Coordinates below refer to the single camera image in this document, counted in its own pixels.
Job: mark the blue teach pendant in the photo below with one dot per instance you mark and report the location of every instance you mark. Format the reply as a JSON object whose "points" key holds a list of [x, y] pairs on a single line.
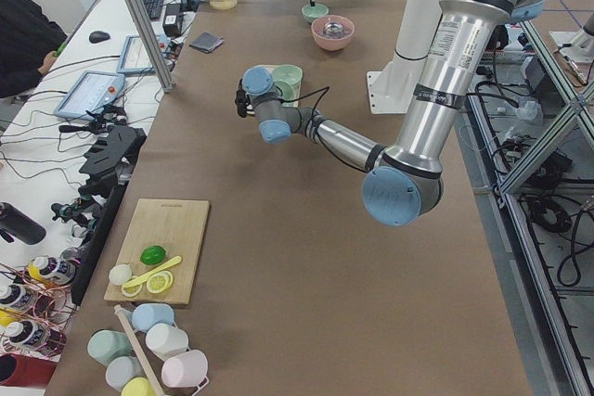
{"points": [[134, 58], [92, 91]]}

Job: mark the black power adapter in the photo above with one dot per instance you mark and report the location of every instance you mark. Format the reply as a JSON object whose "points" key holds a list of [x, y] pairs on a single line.
{"points": [[173, 20]]}

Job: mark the person in black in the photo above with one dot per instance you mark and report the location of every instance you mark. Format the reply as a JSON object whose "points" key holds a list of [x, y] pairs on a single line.
{"points": [[29, 41]]}

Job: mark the blue mug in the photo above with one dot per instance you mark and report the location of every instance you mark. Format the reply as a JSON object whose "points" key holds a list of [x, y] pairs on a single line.
{"points": [[147, 315]]}

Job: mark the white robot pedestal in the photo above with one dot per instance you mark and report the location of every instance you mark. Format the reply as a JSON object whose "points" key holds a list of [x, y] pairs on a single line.
{"points": [[390, 90]]}

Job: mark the bamboo cutting board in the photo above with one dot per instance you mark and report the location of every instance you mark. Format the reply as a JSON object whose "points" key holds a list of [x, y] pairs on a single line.
{"points": [[176, 225]]}

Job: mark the wooden mug rack rod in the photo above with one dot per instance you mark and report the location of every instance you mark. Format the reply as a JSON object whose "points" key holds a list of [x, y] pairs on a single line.
{"points": [[121, 314]]}

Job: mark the white mug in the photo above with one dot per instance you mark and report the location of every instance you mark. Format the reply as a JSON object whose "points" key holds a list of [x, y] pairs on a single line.
{"points": [[166, 341]]}

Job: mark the aluminium frame post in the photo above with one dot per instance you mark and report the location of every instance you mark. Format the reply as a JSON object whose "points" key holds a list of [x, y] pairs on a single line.
{"points": [[144, 28]]}

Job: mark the cream bunny tray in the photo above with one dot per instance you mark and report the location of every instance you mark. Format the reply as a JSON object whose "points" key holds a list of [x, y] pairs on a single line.
{"points": [[285, 104]]}

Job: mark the green bowl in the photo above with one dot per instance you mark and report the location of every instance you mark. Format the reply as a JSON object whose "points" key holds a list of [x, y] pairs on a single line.
{"points": [[312, 12], [290, 74], [286, 91]]}

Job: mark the grey cloth pouch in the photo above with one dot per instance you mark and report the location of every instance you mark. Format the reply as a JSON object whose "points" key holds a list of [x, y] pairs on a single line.
{"points": [[207, 42]]}

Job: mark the green mug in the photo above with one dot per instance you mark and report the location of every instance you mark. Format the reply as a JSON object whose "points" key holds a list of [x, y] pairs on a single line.
{"points": [[104, 346]]}

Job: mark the yellow plastic knife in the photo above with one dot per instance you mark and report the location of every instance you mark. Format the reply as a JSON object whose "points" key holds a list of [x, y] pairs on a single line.
{"points": [[145, 277]]}

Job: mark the yellow mug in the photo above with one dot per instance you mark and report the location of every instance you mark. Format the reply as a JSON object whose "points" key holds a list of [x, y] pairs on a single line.
{"points": [[138, 386]]}

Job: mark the black bottle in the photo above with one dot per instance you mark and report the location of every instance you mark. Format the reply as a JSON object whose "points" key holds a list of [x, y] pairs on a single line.
{"points": [[16, 225]]}

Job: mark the lemon slice toy right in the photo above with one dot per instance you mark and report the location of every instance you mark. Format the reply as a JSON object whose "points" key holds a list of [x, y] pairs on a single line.
{"points": [[159, 282]]}

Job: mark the grey mug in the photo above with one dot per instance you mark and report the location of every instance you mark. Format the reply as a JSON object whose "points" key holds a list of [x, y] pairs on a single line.
{"points": [[121, 370]]}

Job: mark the lemon slice toy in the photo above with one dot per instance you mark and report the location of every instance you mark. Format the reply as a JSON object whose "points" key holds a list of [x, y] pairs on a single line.
{"points": [[130, 291], [159, 282]]}

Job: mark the green toy lime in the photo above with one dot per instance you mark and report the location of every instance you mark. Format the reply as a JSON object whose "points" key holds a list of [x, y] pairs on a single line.
{"points": [[153, 255]]}

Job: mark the green bowl on tray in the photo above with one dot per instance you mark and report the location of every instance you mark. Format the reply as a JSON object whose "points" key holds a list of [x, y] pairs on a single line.
{"points": [[290, 74]]}

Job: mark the blue teach pendant far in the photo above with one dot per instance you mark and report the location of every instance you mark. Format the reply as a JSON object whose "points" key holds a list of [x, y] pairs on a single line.
{"points": [[134, 58]]}

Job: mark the black tool stand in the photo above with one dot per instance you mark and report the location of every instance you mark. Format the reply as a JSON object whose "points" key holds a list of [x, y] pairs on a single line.
{"points": [[102, 159]]}

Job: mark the blue teach pendant near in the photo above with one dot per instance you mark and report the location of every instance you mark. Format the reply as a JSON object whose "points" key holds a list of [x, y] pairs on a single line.
{"points": [[92, 91]]}

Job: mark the black computer mouse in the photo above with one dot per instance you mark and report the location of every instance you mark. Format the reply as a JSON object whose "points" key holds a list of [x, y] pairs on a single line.
{"points": [[97, 37]]}

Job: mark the pink mug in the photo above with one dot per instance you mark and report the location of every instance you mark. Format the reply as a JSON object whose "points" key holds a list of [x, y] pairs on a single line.
{"points": [[187, 369]]}

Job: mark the lemon slice toy left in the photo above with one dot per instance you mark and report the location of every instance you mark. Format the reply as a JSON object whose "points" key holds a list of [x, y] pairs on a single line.
{"points": [[130, 291]]}

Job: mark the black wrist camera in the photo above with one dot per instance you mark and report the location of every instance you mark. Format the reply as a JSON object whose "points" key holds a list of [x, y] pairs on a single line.
{"points": [[241, 101]]}

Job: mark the white garlic toy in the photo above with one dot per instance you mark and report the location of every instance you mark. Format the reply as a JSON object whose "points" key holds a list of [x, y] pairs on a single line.
{"points": [[120, 274]]}

